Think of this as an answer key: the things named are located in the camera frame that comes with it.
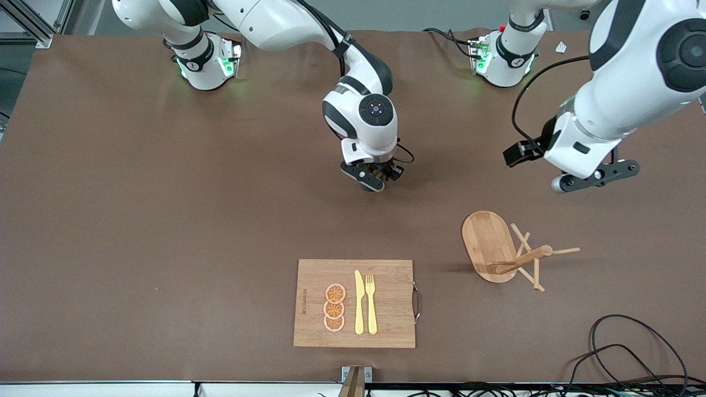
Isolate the wooden mug rack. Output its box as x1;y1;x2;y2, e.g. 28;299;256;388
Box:
462;211;581;292

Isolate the yellow plastic knife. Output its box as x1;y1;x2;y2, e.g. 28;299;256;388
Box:
354;270;365;335

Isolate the yellow plastic fork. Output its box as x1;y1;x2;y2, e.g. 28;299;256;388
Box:
365;275;378;335

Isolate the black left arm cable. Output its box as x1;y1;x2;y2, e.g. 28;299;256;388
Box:
511;55;591;145

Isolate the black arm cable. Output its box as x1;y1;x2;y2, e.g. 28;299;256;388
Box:
511;55;591;145
297;0;354;78

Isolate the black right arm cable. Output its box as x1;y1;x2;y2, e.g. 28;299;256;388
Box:
297;0;354;78

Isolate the bamboo cutting board metal handle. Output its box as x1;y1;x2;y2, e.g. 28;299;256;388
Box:
293;259;422;349

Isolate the black base power cable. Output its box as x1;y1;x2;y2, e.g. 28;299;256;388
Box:
423;28;476;58

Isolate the black cable loop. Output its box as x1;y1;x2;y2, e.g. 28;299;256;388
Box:
567;345;671;397
589;314;690;397

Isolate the metal table edge bracket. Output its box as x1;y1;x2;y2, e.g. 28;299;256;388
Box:
338;366;373;397

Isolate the black cable bundle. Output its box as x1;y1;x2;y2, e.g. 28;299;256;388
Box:
386;380;706;397

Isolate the aluminium frame profile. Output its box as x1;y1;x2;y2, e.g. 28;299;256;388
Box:
0;0;56;49

